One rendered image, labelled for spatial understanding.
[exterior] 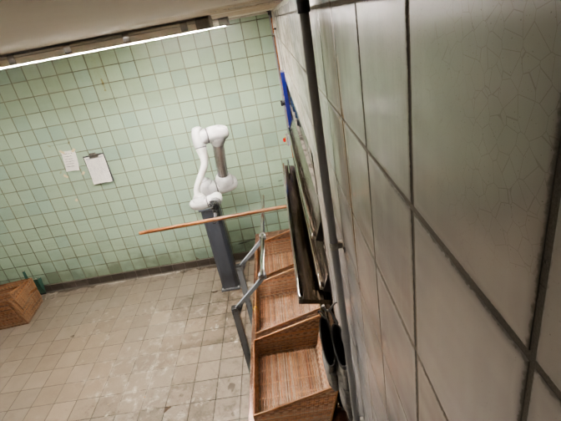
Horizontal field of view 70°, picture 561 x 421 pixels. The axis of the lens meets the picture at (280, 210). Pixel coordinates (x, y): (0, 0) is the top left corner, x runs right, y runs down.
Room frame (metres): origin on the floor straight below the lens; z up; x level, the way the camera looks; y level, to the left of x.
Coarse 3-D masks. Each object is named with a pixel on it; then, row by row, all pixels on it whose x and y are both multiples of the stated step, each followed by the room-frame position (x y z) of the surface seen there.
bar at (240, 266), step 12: (264, 204) 3.05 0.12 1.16; (264, 216) 2.81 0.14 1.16; (264, 228) 2.62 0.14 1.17; (264, 240) 2.44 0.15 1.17; (252, 252) 2.51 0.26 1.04; (264, 252) 2.27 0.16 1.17; (240, 264) 2.51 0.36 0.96; (264, 264) 2.13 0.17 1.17; (240, 276) 2.50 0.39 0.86; (264, 276) 2.01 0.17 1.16; (252, 288) 2.02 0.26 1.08; (240, 300) 2.04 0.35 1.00; (240, 312) 2.04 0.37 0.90; (240, 324) 2.02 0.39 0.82; (240, 336) 2.02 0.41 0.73
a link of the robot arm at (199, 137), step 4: (196, 128) 3.42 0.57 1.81; (200, 128) 3.44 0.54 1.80; (192, 132) 3.42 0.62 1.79; (196, 132) 3.40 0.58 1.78; (200, 132) 3.40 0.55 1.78; (204, 132) 3.40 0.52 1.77; (192, 136) 3.41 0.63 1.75; (196, 136) 3.39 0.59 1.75; (200, 136) 3.39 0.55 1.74; (204, 136) 3.39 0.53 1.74; (208, 136) 3.39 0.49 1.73; (192, 140) 3.41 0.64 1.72; (196, 140) 3.38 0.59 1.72; (200, 140) 3.38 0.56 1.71; (204, 140) 3.38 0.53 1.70; (208, 140) 3.40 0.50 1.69; (196, 144) 3.37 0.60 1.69; (200, 144) 3.37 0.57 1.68; (204, 144) 3.39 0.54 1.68; (196, 148) 3.37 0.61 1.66
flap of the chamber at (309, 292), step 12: (288, 180) 2.84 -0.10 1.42; (300, 204) 2.41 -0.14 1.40; (288, 216) 2.23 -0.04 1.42; (300, 216) 2.22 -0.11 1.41; (300, 228) 2.07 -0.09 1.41; (300, 240) 1.93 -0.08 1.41; (300, 252) 1.80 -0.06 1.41; (300, 264) 1.69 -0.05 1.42; (312, 264) 1.68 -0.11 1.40; (312, 276) 1.58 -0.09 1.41; (312, 288) 1.49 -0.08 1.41; (300, 300) 1.41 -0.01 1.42; (312, 300) 1.41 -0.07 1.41; (324, 300) 1.40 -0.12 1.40
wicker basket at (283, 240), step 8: (288, 232) 3.15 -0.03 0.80; (272, 240) 3.15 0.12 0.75; (280, 240) 3.15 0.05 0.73; (288, 240) 3.15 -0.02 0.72; (272, 248) 3.15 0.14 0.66; (280, 248) 3.15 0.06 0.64; (256, 256) 2.94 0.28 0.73; (272, 256) 3.12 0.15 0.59; (280, 256) 3.10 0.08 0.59; (288, 256) 3.08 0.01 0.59; (256, 264) 2.82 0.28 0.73; (280, 264) 2.98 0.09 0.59; (288, 264) 2.95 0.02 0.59; (256, 272) 2.70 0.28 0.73; (272, 272) 2.61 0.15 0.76; (280, 272) 2.61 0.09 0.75; (256, 280) 2.62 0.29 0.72
